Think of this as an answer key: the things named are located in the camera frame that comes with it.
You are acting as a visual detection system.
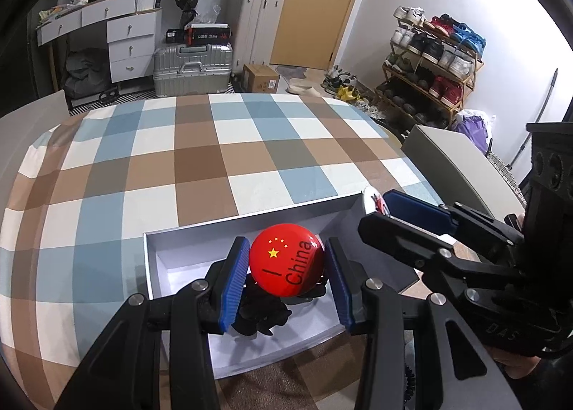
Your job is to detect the group of floor shoes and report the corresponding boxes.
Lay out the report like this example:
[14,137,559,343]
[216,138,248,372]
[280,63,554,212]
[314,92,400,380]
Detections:
[320,66,381,119]

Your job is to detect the white storage box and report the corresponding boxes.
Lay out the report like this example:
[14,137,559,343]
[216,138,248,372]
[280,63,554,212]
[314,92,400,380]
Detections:
[142,190,424,381]

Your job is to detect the wooden door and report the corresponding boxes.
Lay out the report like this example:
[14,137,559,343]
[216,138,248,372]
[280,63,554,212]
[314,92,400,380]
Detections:
[269,0,374,71]

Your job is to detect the cardboard box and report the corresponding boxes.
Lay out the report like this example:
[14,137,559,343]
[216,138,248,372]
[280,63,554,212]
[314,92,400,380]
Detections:
[242,63,281,94]

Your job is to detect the white wire rack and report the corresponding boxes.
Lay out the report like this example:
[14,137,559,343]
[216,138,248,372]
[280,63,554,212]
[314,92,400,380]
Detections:
[486,152,526,196]

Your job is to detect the silver suitcase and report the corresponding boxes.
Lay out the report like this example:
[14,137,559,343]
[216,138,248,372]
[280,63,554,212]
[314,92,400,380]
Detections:
[153,43,234,96]

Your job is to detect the checked tablecloth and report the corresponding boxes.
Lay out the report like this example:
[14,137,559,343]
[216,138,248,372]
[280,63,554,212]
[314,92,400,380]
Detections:
[0,92,448,410]

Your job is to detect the rows of assorted sneakers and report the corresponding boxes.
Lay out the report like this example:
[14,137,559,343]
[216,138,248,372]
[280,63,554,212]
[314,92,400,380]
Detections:
[378,7,486,124]

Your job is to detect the black long stick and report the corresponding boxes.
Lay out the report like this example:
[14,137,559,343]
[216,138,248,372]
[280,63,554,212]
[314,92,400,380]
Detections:
[506,68,559,169]

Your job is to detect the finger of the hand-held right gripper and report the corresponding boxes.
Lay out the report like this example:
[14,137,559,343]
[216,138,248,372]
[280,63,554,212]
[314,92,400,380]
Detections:
[357,213,529,301]
[382,189,526,258]

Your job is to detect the wooden shoe rack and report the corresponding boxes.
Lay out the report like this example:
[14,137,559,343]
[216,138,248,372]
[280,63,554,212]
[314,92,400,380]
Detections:
[374,7,486,128]

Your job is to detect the grey cabinet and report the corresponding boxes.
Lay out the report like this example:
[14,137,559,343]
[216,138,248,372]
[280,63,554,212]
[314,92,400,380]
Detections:
[0,90,70,133]
[400,124,524,218]

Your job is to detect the white suitcase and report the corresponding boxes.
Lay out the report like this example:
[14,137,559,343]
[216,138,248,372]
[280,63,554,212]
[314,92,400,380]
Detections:
[228,0,286,79]

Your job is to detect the white dressing desk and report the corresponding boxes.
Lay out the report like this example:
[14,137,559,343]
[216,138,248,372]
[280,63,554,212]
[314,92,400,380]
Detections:
[36,0,162,110]

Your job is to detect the black red box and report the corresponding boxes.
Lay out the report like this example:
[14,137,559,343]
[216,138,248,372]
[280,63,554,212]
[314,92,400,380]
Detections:
[186,25,233,47]

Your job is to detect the clear plastic bag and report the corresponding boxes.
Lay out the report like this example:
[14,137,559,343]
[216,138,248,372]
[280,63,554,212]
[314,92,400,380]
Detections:
[197,4,223,28]

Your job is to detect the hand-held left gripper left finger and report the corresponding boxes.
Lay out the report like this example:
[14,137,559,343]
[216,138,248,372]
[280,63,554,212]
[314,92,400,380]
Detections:
[54,236,251,410]

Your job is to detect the white red badge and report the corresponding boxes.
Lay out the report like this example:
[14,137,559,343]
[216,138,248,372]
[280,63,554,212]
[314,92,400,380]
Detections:
[362,186,390,216]

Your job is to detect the black wrapped bouquet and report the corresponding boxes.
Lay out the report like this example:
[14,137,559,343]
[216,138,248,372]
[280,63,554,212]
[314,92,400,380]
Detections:
[163,0,202,30]

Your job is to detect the dark clothes heap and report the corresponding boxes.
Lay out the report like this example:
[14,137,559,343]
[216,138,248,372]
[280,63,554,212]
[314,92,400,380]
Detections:
[63,49,118,101]

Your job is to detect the pile of black hair accessories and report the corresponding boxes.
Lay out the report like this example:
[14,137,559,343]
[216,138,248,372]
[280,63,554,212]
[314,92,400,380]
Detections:
[233,276,332,339]

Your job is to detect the purple bag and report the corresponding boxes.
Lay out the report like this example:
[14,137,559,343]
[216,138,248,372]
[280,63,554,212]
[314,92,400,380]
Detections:
[452,109,497,155]

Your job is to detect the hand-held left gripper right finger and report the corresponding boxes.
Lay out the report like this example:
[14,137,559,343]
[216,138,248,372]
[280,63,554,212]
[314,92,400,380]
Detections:
[323,237,522,410]

